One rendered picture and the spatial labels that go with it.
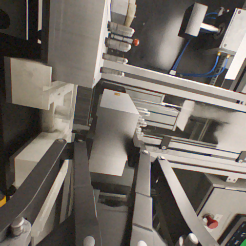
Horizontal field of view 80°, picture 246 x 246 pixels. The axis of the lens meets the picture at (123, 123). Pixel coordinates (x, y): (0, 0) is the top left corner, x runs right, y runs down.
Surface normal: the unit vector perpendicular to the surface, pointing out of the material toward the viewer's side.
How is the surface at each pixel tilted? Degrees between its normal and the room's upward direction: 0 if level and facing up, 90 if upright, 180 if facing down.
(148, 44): 90
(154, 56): 90
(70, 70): 90
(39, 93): 90
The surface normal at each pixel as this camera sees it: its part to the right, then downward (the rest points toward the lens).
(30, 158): 0.23, -0.91
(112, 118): 0.07, 0.38
